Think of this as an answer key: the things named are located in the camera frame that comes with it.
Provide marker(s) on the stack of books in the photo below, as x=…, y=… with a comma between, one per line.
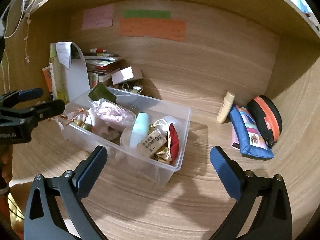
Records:
x=101, y=64

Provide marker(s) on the hand holding other gripper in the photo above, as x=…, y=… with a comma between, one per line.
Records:
x=6, y=167

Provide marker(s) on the orange sticky note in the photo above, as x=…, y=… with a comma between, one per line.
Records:
x=153, y=27

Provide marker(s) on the cream lotion bottle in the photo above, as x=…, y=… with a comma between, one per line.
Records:
x=225, y=107

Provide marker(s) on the green spray bottle black cap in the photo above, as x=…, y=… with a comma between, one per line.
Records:
x=101, y=92

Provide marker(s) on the small white cardboard box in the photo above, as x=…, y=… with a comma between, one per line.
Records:
x=126, y=75

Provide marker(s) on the black orange round case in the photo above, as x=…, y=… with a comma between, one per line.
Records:
x=267, y=117

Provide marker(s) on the pink comb in bag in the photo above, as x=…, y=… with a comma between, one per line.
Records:
x=114, y=115

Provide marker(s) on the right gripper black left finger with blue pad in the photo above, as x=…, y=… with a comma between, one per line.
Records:
x=43, y=218

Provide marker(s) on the blue patchwork pencil pouch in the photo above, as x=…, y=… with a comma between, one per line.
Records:
x=251, y=142

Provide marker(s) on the light blue plastic tube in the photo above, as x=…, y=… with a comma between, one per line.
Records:
x=140, y=129

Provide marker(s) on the pink notebook under pouch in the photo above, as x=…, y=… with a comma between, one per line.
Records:
x=235, y=142

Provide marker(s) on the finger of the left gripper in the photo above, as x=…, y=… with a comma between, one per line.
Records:
x=31, y=94
x=47, y=110

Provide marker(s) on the white 4B eraser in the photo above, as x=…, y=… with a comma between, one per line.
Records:
x=151, y=144

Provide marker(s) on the gold gourd string ornament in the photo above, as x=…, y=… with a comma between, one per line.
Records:
x=81, y=117

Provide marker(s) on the pink sticky note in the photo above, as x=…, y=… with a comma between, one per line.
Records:
x=99, y=17

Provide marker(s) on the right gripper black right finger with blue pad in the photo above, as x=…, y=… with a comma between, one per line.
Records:
x=273, y=219

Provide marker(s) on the white curved stand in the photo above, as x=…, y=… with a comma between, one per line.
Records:
x=73, y=70

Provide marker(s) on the red fabric charm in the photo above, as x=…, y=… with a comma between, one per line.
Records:
x=174, y=143

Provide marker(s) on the green sticky note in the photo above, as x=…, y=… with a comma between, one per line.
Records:
x=158, y=14

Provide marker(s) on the clear plastic storage bin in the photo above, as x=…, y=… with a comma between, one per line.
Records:
x=128, y=159

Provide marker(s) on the tall green box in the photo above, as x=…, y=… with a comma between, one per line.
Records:
x=57, y=72

